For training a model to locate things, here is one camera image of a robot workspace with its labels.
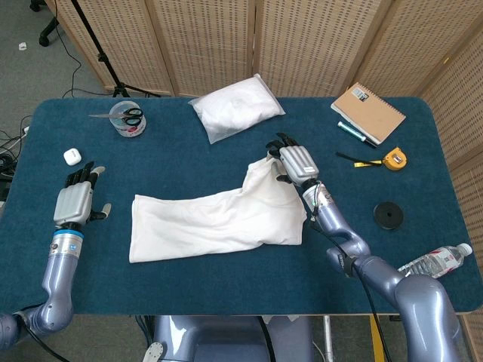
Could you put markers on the black office chair base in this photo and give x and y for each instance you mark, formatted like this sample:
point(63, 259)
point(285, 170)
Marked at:
point(47, 34)

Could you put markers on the white earbuds case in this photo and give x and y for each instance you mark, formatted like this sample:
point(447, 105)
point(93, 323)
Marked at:
point(72, 156)

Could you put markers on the black round disc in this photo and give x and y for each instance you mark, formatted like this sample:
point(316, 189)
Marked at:
point(392, 211)

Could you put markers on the clear plastic clip jar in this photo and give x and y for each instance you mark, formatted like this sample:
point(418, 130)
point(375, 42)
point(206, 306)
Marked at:
point(130, 130)

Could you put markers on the clear plastic water bottle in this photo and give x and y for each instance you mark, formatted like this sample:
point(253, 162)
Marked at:
point(445, 258)

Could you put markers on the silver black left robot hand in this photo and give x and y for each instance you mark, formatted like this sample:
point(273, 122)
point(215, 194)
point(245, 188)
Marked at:
point(73, 203)

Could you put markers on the black tripod stand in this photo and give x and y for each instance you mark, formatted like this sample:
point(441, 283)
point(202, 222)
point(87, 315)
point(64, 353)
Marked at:
point(102, 56)

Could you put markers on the teal blue table mat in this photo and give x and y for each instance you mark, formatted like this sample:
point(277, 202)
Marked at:
point(188, 286)

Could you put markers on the white garment in plastic bag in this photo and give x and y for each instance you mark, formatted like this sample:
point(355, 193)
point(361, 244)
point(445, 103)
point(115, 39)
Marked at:
point(234, 109)

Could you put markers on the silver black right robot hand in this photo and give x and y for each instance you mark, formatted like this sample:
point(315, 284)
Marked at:
point(298, 162)

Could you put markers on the blue-grey robot torso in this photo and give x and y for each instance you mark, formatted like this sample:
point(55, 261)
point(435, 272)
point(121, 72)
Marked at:
point(226, 339)

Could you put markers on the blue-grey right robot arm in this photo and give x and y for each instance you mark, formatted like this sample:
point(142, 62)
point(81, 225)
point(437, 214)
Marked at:
point(415, 301)

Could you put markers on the white table leg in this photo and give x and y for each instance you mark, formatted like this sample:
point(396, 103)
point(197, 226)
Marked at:
point(328, 339)

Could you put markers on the green marker pen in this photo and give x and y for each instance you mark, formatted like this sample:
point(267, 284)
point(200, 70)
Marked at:
point(349, 128)

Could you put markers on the white paper scrap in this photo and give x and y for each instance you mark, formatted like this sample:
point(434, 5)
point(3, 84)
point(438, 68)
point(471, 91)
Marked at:
point(23, 46)

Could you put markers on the white T-shirt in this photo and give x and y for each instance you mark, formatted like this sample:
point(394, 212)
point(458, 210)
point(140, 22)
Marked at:
point(211, 222)

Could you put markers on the brown spiral notebook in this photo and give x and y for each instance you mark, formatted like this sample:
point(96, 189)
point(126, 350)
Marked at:
point(368, 113)

